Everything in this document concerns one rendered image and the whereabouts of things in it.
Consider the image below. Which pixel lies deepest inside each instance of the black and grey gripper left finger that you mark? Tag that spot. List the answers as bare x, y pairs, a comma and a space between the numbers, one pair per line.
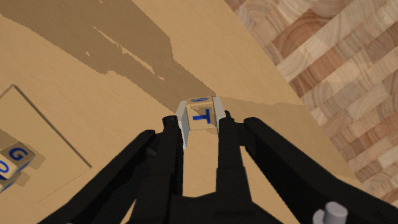
109, 195

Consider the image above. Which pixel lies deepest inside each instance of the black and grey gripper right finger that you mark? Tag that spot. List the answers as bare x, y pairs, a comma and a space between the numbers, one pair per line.
312, 194

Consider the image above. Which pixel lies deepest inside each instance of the tan wooden letter block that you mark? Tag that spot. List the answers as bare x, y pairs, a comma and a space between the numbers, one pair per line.
14, 159
6, 183
200, 113

